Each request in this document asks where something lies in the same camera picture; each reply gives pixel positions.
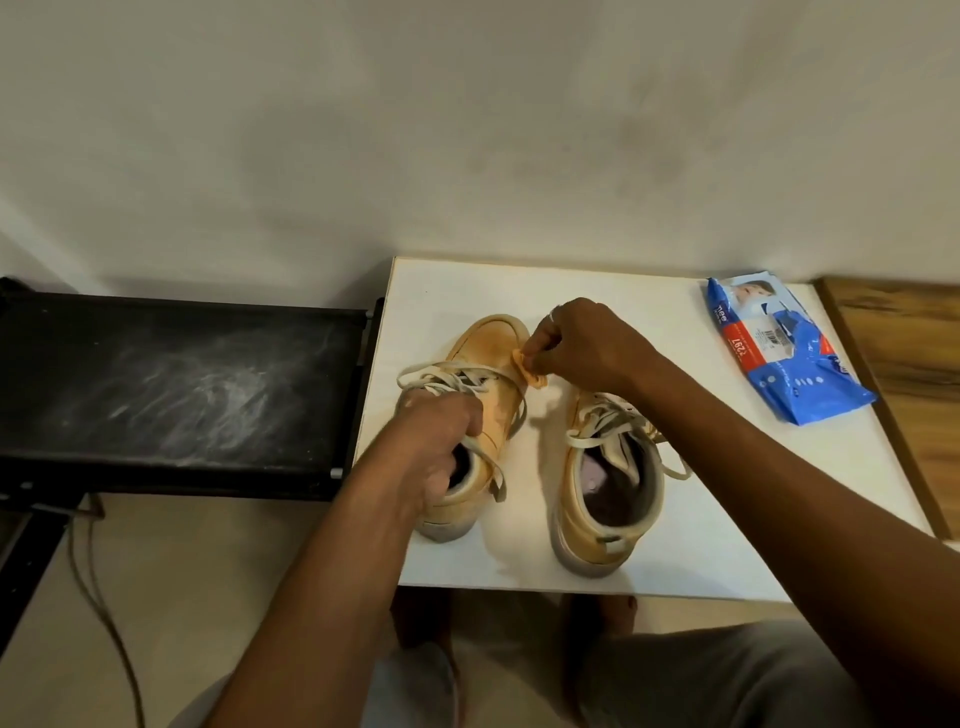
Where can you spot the person's right hand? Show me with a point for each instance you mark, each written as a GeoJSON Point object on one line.
{"type": "Point", "coordinates": [592, 349]}

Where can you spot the person's left hand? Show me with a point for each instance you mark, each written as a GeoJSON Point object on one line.
{"type": "Point", "coordinates": [420, 450]}

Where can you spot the person's left fingers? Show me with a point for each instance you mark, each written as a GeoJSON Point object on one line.
{"type": "Point", "coordinates": [461, 420]}

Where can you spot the person's right thumb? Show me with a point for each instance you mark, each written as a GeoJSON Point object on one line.
{"type": "Point", "coordinates": [541, 366]}

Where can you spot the orange wipe cloth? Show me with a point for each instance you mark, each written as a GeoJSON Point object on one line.
{"type": "Point", "coordinates": [531, 376]}

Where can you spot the tan lace-up sneaker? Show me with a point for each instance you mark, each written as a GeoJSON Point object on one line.
{"type": "Point", "coordinates": [491, 352]}
{"type": "Point", "coordinates": [592, 517]}

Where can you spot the person's left forearm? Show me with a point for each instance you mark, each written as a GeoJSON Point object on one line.
{"type": "Point", "coordinates": [322, 600]}

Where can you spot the person's right forearm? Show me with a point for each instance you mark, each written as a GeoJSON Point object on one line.
{"type": "Point", "coordinates": [787, 510]}

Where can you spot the person's left leg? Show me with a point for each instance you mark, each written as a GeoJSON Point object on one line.
{"type": "Point", "coordinates": [420, 619]}

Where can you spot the person's leg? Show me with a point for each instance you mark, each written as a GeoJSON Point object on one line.
{"type": "Point", "coordinates": [600, 622]}
{"type": "Point", "coordinates": [420, 619]}

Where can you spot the person's right leg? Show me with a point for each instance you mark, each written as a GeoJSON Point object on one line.
{"type": "Point", "coordinates": [600, 622]}

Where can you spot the blue wet wipes packet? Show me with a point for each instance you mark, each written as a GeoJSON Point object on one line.
{"type": "Point", "coordinates": [787, 352]}

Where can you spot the black treadmill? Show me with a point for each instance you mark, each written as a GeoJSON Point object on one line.
{"type": "Point", "coordinates": [180, 390]}

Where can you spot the grey shorts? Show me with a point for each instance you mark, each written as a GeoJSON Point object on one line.
{"type": "Point", "coordinates": [712, 675]}

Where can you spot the brown wooden cabinet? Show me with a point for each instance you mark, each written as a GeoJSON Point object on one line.
{"type": "Point", "coordinates": [900, 375]}

